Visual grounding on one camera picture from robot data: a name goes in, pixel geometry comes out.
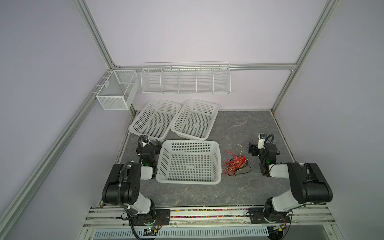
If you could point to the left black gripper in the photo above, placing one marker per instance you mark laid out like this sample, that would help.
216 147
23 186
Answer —
148 153

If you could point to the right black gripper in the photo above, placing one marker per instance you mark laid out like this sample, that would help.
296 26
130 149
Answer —
256 150

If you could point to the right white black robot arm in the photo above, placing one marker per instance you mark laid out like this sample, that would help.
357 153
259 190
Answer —
308 186

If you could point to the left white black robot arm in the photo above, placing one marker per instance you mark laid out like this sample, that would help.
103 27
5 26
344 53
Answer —
122 188

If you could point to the front white plastic basket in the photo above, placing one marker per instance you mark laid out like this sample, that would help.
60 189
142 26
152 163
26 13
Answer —
189 162

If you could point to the white plastic basket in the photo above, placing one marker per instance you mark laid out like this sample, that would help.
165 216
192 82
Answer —
155 119
189 162
195 120

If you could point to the back left white plastic basket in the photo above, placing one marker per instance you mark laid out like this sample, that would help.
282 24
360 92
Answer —
155 119

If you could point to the back right white plastic basket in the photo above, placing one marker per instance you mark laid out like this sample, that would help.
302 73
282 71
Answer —
195 120

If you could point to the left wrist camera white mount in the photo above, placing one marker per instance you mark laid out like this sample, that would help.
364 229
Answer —
145 140

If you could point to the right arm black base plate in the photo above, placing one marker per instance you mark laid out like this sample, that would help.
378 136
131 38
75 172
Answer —
258 215

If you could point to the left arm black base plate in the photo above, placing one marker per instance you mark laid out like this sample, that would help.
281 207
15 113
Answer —
158 217

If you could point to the white mesh wall box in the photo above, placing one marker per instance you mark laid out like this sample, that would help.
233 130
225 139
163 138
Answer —
118 90

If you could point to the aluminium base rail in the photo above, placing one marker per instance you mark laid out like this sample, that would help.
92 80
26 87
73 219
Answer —
237 216

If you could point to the white slotted cable duct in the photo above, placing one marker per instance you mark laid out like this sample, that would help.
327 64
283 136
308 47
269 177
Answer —
183 233

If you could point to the long white wire wall shelf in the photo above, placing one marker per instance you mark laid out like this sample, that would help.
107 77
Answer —
186 78

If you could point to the aluminium frame profile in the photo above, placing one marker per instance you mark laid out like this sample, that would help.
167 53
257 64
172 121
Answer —
94 32

